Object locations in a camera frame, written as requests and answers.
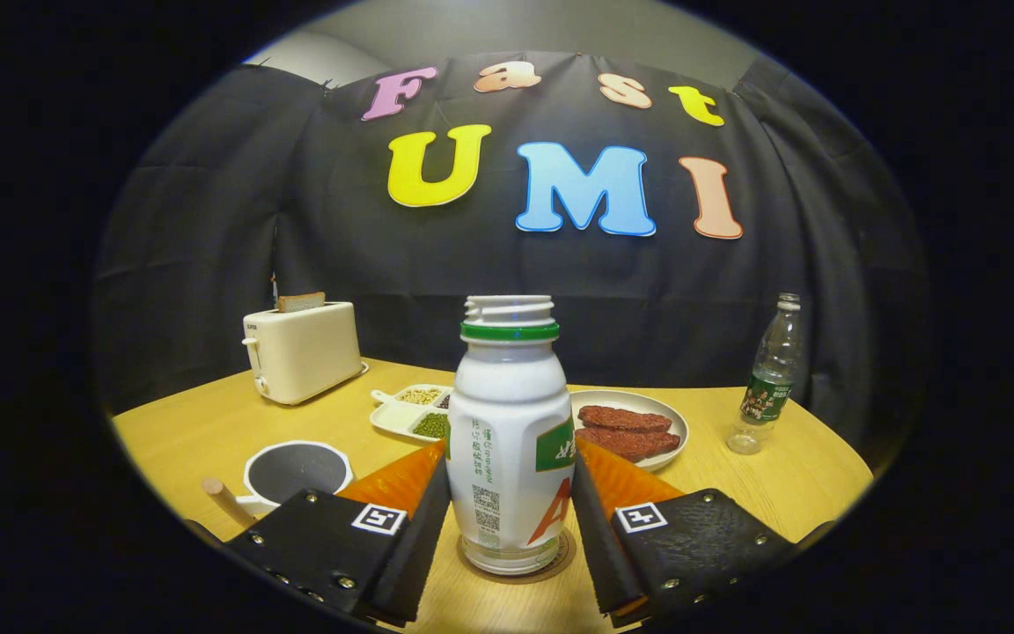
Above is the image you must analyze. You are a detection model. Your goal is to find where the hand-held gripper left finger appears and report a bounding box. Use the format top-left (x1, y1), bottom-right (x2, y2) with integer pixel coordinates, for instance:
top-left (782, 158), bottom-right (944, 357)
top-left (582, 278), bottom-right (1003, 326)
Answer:
top-left (186, 438), bottom-right (452, 628)

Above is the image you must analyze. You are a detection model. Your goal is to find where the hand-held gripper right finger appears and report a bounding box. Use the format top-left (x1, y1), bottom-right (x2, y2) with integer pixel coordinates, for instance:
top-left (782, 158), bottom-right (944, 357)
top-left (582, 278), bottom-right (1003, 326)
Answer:
top-left (570, 438), bottom-right (797, 628)

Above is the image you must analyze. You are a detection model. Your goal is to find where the round cork coaster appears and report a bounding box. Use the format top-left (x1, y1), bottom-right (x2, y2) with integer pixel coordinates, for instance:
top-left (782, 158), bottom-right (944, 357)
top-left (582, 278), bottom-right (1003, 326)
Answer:
top-left (456, 527), bottom-right (577, 586)

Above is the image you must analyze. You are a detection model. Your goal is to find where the white cup with wooden handle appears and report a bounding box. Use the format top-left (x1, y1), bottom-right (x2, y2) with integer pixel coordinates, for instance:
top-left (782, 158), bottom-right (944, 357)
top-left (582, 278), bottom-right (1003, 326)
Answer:
top-left (202, 440), bottom-right (356, 529)

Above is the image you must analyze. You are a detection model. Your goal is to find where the white juice bottle green label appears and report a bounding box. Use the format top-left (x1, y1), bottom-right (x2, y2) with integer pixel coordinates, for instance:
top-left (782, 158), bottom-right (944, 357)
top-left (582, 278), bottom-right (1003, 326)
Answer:
top-left (444, 294), bottom-right (578, 575)

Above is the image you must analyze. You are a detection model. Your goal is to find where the clear plastic water bottle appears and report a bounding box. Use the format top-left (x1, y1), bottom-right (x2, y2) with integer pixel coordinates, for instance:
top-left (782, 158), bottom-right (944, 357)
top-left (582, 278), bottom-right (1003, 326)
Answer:
top-left (726, 293), bottom-right (804, 455)

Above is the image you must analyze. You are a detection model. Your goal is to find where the red-brown meat patty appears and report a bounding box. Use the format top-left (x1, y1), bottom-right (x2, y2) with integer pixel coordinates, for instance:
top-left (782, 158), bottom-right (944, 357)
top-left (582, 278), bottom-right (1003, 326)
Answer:
top-left (577, 405), bottom-right (673, 433)
top-left (576, 427), bottom-right (682, 463)

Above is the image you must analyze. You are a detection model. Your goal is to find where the white divided dish with beans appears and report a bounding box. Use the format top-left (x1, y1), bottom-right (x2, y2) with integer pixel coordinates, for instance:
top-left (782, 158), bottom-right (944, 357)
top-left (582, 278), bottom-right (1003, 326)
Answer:
top-left (371, 384), bottom-right (455, 444)

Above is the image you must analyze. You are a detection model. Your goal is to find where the white round plate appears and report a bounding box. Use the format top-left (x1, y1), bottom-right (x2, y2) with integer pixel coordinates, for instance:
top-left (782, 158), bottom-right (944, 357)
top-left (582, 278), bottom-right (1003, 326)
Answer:
top-left (569, 390), bottom-right (690, 473)

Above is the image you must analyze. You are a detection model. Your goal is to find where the wooden table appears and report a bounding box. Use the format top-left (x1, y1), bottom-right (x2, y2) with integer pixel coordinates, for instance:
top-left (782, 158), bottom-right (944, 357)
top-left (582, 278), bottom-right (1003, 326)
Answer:
top-left (111, 357), bottom-right (875, 634)

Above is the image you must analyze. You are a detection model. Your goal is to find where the cream toaster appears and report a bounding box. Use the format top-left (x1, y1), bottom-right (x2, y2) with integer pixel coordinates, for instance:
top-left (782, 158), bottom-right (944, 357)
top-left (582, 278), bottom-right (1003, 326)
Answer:
top-left (242, 301), bottom-right (369, 406)

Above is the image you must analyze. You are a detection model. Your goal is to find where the black backdrop cloth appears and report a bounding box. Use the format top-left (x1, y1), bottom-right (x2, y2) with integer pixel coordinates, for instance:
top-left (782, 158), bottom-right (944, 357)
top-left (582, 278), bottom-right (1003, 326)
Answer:
top-left (89, 48), bottom-right (926, 450)

